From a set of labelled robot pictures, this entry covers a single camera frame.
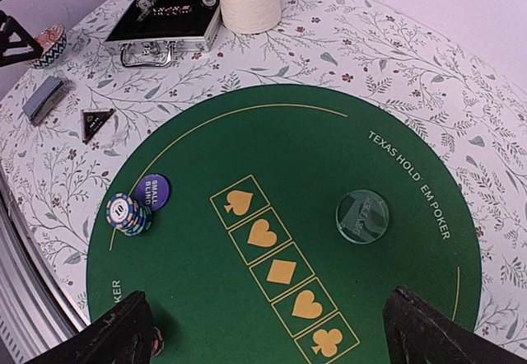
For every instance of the red dice row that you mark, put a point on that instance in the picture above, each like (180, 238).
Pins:
(172, 10)

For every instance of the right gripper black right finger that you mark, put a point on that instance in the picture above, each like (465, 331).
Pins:
(416, 332)

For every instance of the red patterned bowl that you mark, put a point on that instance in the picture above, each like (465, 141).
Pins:
(54, 41)

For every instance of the green round poker mat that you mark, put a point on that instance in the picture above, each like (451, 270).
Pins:
(244, 263)

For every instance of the black triangular button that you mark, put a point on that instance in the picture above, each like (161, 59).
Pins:
(93, 121)

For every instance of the blue playing card deck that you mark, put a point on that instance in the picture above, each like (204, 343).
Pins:
(43, 100)

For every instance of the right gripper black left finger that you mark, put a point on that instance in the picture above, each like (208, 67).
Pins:
(123, 334)

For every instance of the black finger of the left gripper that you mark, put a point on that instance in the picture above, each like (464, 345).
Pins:
(17, 45)

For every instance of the white ceramic cup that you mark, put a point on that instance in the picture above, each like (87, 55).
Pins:
(249, 17)

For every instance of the clear dealer button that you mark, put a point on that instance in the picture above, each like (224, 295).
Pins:
(362, 217)

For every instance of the purple small blind button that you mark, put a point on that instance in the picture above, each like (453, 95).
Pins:
(153, 191)

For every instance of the small poker chip stack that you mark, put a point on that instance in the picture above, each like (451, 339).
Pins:
(127, 215)

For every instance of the aluminium poker chip case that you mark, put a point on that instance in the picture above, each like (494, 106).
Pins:
(156, 40)

